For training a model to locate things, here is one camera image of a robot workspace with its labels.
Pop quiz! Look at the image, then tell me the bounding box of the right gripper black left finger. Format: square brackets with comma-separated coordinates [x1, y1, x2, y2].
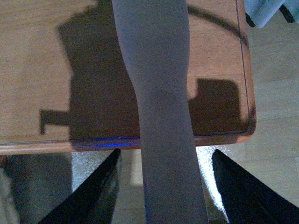
[39, 148, 121, 224]

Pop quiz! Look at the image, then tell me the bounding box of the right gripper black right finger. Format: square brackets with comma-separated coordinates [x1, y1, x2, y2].
[212, 149, 299, 224]

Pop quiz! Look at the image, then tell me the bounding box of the beige plastic dustpan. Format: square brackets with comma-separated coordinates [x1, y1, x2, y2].
[112, 0, 208, 224]

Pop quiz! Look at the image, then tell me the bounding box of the wooden nightstand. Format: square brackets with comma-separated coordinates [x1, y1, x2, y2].
[0, 0, 256, 155]

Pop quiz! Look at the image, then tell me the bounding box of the grey curtain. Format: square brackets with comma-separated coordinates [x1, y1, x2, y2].
[244, 0, 299, 28]

